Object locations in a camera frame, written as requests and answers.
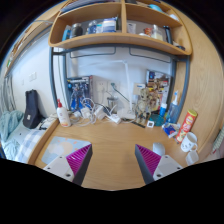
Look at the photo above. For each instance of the blue spray bottle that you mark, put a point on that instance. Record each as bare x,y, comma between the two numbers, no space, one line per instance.
173,109

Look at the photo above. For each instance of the white mug with face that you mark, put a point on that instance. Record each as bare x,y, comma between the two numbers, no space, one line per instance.
189,142

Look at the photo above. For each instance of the white desk lamp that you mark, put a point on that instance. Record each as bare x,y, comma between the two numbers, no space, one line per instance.
127,113

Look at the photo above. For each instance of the white lotion pump bottle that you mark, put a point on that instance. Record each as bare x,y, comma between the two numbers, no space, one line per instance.
62,114

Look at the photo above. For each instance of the wooden wall shelf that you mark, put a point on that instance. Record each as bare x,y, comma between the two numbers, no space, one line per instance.
132,19

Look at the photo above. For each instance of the groot figurine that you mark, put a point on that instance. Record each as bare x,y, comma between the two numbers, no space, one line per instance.
143,107

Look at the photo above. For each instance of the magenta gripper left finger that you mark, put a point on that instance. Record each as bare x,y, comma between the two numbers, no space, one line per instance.
72,167

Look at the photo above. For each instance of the pastel mouse pad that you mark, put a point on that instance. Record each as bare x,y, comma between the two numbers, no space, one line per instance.
61,146

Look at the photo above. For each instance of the black jar on shelf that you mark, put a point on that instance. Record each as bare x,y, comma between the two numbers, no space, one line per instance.
76,30

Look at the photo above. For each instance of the black backpack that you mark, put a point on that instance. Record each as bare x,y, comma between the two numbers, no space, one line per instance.
32,116

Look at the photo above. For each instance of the white charger adapter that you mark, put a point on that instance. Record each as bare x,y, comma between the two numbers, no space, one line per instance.
99,113

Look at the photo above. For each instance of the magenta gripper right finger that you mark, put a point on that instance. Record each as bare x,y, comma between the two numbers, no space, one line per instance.
153,166

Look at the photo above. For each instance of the white computer mouse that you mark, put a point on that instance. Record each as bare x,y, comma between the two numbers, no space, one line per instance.
158,148

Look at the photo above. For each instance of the colourful comic box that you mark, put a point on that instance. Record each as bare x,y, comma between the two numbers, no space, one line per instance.
158,84

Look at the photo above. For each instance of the red chips can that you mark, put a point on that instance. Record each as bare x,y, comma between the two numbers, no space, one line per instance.
186,125

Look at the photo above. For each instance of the small white cup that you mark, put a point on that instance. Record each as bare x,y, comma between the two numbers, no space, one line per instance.
192,157

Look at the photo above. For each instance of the white power strip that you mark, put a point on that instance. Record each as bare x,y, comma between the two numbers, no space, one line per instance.
115,118

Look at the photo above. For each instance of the blue robot model box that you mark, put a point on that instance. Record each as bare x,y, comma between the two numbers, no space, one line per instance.
80,92

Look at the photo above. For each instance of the plaid bed blanket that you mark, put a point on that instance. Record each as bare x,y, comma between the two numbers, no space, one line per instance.
28,145

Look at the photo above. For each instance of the teal bed cloth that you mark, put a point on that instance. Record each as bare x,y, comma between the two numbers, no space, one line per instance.
9,121

